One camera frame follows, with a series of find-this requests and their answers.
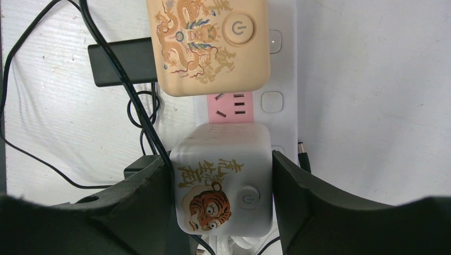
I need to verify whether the black power adapter brick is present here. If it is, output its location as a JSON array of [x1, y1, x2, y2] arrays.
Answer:
[[123, 155, 161, 179]]

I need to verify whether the small black adapter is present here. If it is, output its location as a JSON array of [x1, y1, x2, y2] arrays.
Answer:
[[87, 37, 157, 88]]

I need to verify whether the black thin cable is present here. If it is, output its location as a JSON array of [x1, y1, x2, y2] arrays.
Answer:
[[0, 0, 313, 255]]

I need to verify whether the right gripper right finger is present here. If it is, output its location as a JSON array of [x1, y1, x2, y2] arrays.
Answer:
[[272, 151, 450, 254]]

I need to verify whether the tan cube adapter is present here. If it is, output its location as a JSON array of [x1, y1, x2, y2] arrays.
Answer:
[[146, 0, 271, 97]]

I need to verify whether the long white power strip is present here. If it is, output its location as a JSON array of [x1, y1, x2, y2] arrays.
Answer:
[[191, 0, 299, 255]]

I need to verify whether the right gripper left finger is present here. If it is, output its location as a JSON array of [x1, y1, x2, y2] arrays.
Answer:
[[1, 156, 192, 254]]

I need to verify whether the white cartoon cube adapter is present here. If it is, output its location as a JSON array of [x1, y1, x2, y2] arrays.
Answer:
[[170, 123, 273, 237]]

